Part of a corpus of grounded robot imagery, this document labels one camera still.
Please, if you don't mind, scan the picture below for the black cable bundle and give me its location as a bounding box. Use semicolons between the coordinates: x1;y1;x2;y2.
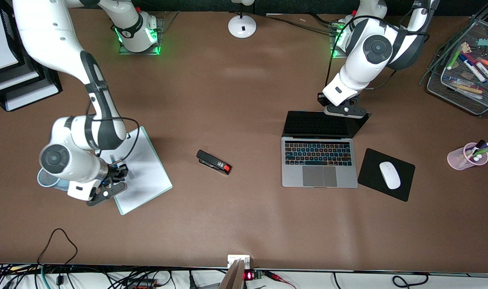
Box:
264;12;344;35

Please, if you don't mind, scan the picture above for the orange black power strip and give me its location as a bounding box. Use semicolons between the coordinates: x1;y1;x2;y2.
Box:
126;279;157;289

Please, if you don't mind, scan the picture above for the red wire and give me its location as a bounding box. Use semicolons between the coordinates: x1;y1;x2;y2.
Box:
264;271;297;289

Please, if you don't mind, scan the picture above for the thin black cable loop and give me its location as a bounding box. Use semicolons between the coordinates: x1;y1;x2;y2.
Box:
36;228;79;267

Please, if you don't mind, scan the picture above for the black stapler red tip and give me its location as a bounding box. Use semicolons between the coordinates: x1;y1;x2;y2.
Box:
196;149;232;175

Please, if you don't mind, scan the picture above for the black coiled cable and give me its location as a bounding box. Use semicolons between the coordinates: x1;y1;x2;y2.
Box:
391;273;429;289

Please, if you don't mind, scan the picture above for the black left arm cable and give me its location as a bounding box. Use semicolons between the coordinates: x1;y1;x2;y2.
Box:
327;15;431;91

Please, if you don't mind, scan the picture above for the grey mounting beam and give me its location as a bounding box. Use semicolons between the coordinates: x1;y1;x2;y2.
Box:
219;259;247;289

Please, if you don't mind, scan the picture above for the white mounting bracket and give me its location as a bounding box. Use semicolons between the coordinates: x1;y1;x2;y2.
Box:
227;254;251;269

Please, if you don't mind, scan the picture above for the silver laptop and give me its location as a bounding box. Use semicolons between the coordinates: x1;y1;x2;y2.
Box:
281;110;373;189

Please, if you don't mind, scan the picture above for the white round stand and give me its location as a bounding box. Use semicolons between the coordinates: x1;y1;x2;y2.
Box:
228;0;257;39

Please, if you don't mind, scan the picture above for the light green clipboard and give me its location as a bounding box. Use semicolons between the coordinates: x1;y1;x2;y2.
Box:
99;126;173;216

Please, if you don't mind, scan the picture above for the black stacked document tray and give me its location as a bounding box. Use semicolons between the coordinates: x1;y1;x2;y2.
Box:
0;8;63;112

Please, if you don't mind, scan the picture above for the white computer mouse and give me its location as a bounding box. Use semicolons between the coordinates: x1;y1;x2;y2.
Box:
379;161;401;190

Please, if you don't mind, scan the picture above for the black mouse pad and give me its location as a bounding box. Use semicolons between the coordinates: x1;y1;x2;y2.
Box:
357;148;416;202

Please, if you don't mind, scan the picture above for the grey wire mesh tray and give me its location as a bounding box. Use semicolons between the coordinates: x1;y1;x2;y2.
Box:
419;16;488;118

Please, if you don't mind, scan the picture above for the blue capped white marker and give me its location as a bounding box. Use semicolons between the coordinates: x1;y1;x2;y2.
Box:
459;53;487;84

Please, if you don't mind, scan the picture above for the white paper sheet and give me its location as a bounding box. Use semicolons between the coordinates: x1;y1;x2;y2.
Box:
100;129;171;214

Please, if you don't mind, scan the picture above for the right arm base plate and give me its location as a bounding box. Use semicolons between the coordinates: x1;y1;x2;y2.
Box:
119;16;164;56

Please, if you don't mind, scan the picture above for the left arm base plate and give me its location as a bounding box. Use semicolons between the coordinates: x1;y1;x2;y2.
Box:
329;22;349;59

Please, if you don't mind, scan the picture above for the green marker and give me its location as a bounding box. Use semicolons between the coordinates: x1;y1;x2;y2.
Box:
447;47;463;70

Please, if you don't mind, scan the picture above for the pink translucent pen cup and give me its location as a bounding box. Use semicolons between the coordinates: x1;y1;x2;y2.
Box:
447;142;488;171

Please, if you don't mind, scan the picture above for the light blue mesh cup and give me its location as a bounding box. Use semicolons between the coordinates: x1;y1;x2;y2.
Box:
37;168;71;191

